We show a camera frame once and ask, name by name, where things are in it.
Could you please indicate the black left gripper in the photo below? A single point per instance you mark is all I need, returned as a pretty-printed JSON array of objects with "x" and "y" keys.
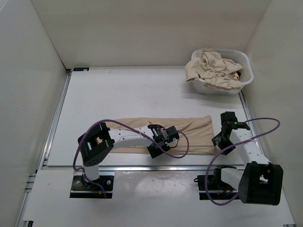
[{"x": 154, "y": 152}]

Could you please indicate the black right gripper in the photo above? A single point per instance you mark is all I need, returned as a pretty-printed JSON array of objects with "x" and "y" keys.
[{"x": 217, "y": 140}]

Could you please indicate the beige trousers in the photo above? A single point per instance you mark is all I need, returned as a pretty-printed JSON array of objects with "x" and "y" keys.
[{"x": 199, "y": 132}]

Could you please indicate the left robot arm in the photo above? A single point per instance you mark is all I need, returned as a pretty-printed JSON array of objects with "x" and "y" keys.
[{"x": 101, "y": 140}]

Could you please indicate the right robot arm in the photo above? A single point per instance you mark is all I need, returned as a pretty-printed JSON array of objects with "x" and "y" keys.
[{"x": 261, "y": 181}]

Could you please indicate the white front cover board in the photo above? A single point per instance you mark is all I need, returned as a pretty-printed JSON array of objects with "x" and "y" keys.
[{"x": 143, "y": 199}]

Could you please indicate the white laundry basket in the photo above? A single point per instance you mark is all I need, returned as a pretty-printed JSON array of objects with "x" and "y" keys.
[{"x": 246, "y": 74}]

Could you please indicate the beige clothes in basket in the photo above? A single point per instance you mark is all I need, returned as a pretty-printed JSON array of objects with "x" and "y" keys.
[{"x": 215, "y": 70}]

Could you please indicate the black corner label sticker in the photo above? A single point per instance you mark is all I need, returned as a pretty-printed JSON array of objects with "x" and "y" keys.
[{"x": 81, "y": 69}]

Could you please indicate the aluminium right table rail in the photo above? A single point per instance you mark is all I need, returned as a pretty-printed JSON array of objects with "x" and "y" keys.
[{"x": 248, "y": 117}]

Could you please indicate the aluminium table rail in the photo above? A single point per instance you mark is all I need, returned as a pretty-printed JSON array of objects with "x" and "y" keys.
[
  {"x": 134, "y": 168},
  {"x": 248, "y": 117},
  {"x": 54, "y": 124}
]

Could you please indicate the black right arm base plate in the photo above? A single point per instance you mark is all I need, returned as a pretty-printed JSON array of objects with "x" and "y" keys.
[{"x": 217, "y": 191}]

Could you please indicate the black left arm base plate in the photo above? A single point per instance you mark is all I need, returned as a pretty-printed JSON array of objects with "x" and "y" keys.
[{"x": 81, "y": 189}]

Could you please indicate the aluminium left table rail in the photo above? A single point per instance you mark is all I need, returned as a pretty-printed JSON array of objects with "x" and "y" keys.
[{"x": 54, "y": 124}]

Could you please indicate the aluminium front table rail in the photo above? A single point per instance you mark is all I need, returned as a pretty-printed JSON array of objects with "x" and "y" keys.
[{"x": 134, "y": 168}]

